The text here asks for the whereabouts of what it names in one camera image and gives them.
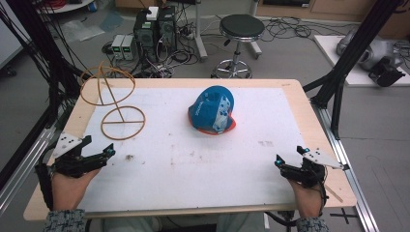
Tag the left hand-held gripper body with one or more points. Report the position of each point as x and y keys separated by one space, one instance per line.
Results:
x=68 y=161

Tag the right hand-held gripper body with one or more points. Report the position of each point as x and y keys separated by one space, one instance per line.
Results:
x=311 y=172

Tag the person's right hand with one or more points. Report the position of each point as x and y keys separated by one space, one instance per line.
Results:
x=307 y=201

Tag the person's left hand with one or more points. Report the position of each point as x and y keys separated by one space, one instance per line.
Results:
x=69 y=191

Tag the thin wooden stick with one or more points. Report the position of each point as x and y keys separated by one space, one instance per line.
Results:
x=333 y=193

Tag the white table mat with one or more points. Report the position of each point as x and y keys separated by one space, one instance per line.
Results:
x=193 y=167

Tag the blue cap with orange brim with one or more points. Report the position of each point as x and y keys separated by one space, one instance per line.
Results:
x=209 y=109

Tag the white platform board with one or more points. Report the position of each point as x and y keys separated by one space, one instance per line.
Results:
x=357 y=77

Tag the grey power supply unit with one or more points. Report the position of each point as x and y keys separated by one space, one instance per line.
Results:
x=117 y=46
x=129 y=47

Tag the clear plastic sheet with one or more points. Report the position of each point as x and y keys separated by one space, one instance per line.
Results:
x=82 y=30

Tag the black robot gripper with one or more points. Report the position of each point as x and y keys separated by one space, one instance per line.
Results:
x=385 y=74

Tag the black computer tower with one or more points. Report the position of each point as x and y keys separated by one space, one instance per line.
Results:
x=145 y=35
x=167 y=29

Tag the grey robot part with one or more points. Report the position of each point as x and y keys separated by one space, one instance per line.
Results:
x=377 y=51

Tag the black round stool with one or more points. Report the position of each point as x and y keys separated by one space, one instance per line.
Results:
x=241 y=27

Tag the white box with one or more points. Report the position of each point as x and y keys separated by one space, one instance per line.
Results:
x=152 y=13

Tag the grey desk leg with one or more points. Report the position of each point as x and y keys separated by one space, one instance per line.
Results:
x=199 y=32

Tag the aluminium rail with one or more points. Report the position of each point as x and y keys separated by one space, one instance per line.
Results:
x=22 y=170
x=351 y=180

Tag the black frame post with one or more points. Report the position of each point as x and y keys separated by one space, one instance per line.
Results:
x=42 y=45
x=351 y=54

